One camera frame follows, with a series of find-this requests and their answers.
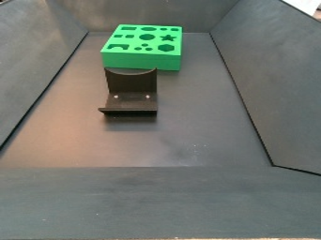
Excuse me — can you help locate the green foam shape board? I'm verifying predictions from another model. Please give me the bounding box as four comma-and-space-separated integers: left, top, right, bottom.
100, 24, 183, 70

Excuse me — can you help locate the black curved holder stand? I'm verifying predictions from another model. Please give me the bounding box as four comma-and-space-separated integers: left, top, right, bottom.
98, 68, 158, 114

